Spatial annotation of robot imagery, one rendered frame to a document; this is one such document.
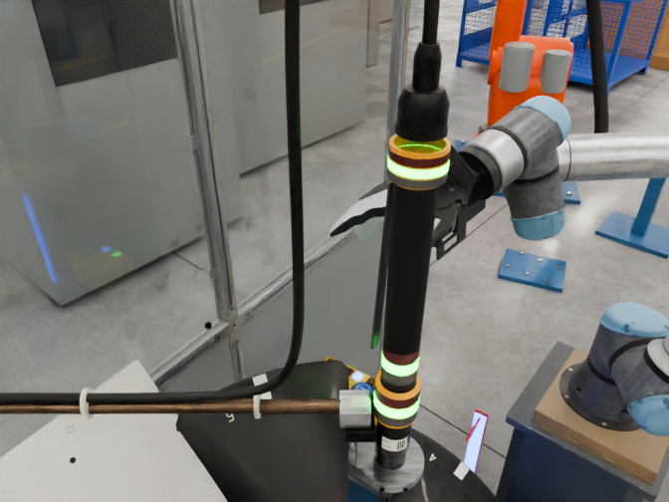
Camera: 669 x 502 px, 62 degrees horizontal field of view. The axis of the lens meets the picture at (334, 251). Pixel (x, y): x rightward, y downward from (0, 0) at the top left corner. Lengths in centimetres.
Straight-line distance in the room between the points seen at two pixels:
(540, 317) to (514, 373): 48
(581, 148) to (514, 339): 216
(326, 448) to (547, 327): 251
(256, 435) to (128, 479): 23
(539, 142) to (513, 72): 340
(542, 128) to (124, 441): 72
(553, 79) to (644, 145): 326
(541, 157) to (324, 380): 41
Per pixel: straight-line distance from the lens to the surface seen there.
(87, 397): 60
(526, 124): 77
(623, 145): 98
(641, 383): 113
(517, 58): 414
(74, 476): 88
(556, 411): 130
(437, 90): 39
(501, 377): 282
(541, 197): 81
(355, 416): 55
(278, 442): 74
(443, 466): 99
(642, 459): 129
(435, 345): 291
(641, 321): 122
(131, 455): 90
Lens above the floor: 197
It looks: 34 degrees down
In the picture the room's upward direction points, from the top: straight up
